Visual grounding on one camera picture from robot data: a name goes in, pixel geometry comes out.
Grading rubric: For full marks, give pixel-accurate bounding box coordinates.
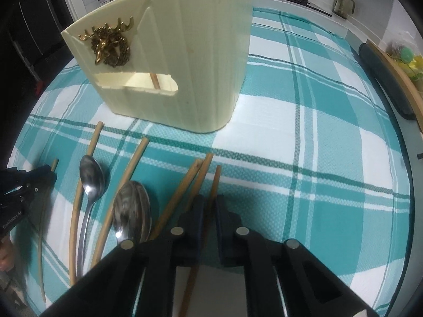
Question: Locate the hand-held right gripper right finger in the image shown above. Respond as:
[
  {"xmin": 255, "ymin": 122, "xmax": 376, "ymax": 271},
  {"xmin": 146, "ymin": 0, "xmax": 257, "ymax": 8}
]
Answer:
[{"xmin": 215, "ymin": 194, "xmax": 379, "ymax": 317}]

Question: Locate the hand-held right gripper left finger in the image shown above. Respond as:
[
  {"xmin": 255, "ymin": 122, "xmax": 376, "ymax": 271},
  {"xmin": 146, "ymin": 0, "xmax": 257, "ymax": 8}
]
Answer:
[{"xmin": 43, "ymin": 194, "xmax": 207, "ymax": 317}]

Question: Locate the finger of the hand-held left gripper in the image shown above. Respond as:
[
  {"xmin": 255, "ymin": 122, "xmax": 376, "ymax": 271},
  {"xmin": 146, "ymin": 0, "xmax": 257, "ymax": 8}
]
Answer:
[{"xmin": 20, "ymin": 165, "xmax": 56, "ymax": 192}]

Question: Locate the small metal spoon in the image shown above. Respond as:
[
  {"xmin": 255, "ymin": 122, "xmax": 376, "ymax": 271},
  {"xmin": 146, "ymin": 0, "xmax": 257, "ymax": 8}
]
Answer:
[{"xmin": 77, "ymin": 155, "xmax": 106, "ymax": 279}]

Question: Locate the large metal spoon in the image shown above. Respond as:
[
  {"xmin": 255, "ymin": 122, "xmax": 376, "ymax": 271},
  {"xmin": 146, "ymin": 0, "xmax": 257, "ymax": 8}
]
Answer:
[{"xmin": 112, "ymin": 180, "xmax": 153, "ymax": 243}]

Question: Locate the cream utensil holder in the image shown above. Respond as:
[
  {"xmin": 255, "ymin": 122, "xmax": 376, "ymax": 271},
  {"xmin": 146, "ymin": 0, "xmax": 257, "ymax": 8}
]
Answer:
[{"xmin": 61, "ymin": 0, "xmax": 255, "ymax": 134}]

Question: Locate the person's left hand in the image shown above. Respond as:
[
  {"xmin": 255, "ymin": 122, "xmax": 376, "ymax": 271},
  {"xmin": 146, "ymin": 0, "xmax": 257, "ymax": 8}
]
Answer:
[{"xmin": 0, "ymin": 239, "xmax": 17, "ymax": 273}]

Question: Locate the teal plaid tablecloth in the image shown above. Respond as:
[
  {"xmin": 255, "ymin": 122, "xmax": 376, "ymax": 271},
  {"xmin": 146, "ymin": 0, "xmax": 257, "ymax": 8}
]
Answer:
[{"xmin": 7, "ymin": 7, "xmax": 415, "ymax": 317}]

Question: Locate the black cushion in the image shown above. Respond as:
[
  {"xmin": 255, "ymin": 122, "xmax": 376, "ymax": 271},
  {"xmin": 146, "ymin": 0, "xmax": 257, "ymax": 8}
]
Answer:
[{"xmin": 358, "ymin": 42, "xmax": 417, "ymax": 119}]

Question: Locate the curved wooden board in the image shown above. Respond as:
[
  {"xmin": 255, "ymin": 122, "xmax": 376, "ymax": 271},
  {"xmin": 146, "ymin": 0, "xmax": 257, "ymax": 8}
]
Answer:
[{"xmin": 367, "ymin": 41, "xmax": 423, "ymax": 139}]

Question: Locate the plastic bag with vegetables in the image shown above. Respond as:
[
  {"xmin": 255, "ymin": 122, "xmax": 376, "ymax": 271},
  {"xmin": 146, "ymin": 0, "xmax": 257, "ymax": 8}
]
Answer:
[{"xmin": 392, "ymin": 33, "xmax": 423, "ymax": 80}]

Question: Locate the glass jar with handle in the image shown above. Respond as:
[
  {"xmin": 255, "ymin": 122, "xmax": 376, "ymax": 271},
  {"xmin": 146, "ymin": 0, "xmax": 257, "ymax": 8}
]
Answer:
[{"xmin": 332, "ymin": 0, "xmax": 356, "ymax": 16}]

